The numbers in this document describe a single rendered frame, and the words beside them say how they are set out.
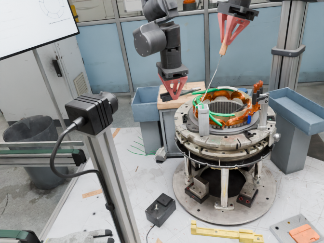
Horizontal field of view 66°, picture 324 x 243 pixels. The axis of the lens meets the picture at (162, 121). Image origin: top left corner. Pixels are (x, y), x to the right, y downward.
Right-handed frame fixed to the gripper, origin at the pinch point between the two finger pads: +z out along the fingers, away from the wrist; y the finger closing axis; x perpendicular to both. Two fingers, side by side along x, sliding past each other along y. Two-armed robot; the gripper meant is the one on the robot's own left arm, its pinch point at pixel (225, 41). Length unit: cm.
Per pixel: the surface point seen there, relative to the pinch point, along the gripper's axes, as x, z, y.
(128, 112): 74, 134, -206
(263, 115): 8.5, 15.6, 15.0
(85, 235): -32, 68, 0
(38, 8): -38, 14, -101
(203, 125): -5.0, 22.5, 7.7
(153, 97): 5, 36, -40
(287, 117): 30.2, 20.1, 9.2
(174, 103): 3.3, 29.4, -20.1
